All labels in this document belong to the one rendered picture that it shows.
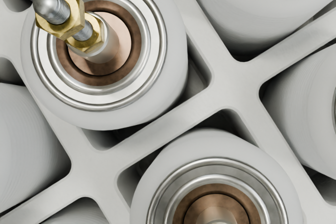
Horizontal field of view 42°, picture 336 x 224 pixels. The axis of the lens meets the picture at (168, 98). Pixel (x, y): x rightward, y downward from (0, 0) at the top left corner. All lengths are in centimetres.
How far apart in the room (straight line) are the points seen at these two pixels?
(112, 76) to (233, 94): 10
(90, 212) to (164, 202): 13
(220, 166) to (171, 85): 5
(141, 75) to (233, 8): 7
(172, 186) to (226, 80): 10
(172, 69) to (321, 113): 8
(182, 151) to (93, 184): 10
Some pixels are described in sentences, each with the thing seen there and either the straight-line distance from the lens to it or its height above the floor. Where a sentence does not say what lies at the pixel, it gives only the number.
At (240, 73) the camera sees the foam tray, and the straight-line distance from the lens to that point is 31.
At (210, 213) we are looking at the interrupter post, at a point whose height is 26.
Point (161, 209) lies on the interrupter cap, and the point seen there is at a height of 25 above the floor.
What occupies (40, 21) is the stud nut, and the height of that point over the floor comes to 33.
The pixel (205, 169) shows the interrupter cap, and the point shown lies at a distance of 24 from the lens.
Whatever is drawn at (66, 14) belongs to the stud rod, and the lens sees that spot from 17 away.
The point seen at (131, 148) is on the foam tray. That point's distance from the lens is 31.
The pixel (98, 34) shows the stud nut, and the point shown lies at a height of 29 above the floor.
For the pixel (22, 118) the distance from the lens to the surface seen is 30.
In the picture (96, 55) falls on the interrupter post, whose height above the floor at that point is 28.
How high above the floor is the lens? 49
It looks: 86 degrees down
